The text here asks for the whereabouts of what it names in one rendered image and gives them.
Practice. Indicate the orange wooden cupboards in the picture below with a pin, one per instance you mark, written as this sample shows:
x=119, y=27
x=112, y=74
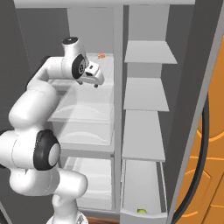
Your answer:
x=217, y=116

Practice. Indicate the grey fridge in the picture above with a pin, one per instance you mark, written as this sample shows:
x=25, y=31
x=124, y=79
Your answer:
x=140, y=23

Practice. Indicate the green round fruit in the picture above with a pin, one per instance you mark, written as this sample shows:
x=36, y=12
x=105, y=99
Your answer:
x=142, y=211

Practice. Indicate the small orange food item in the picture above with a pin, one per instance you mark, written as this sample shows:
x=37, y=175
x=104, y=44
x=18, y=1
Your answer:
x=101, y=56

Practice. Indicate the white fridge drawer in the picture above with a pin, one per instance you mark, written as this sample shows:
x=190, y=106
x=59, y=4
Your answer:
x=96, y=180

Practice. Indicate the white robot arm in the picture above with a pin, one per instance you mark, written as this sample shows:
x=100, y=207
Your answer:
x=32, y=110

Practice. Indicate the grey fridge shelf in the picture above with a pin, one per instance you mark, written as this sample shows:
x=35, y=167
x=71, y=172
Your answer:
x=145, y=94
x=143, y=137
x=150, y=52

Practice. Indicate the dark grey fridge door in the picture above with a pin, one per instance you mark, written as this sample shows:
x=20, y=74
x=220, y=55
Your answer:
x=17, y=43

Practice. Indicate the clear fridge drawer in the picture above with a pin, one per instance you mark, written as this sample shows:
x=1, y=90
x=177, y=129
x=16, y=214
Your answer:
x=87, y=105
x=87, y=134

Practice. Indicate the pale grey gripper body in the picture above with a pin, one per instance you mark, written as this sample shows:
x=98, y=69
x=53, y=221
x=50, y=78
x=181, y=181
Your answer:
x=92, y=78

